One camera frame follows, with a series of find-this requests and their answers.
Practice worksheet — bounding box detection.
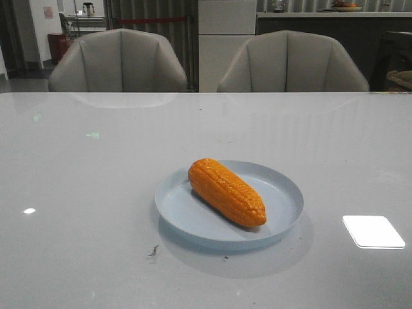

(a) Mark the orange toy corn cob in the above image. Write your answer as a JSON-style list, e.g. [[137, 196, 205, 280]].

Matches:
[[188, 158, 267, 228]]

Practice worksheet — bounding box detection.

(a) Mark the red barrier belt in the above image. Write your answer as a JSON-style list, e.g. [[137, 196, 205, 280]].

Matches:
[[117, 16, 187, 24]]

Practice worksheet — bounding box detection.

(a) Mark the dark grey counter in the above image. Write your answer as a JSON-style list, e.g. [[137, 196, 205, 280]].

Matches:
[[256, 12, 411, 83]]

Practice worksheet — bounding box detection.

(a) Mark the fruit bowl on counter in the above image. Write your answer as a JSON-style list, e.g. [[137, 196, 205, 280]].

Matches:
[[332, 0, 362, 12]]

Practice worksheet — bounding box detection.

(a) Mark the red bin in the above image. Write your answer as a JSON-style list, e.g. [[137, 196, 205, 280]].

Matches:
[[48, 33, 68, 64]]

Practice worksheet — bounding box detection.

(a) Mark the left beige upholstered chair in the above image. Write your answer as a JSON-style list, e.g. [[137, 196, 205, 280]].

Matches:
[[48, 28, 187, 93]]

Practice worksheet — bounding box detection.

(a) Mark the dark wooden chair at right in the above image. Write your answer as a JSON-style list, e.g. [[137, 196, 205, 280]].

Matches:
[[370, 32, 411, 92]]

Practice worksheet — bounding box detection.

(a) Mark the white cabinet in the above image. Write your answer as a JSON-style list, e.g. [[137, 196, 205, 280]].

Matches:
[[198, 1, 257, 92]]

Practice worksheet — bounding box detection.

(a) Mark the background desk with kettle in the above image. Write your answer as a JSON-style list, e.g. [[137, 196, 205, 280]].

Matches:
[[57, 0, 106, 38]]

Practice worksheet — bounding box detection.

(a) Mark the pink wall notice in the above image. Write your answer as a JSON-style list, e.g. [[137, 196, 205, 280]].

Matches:
[[43, 6, 53, 19]]

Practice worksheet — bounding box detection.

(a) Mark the right beige upholstered chair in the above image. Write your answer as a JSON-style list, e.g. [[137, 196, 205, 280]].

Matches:
[[217, 30, 370, 93]]

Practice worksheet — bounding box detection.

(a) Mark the beige upholstered chair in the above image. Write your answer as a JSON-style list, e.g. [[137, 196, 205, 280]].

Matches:
[[217, 30, 370, 93], [48, 28, 187, 93]]

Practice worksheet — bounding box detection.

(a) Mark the light blue round plate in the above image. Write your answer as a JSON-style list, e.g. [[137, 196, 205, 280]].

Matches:
[[154, 160, 304, 251]]

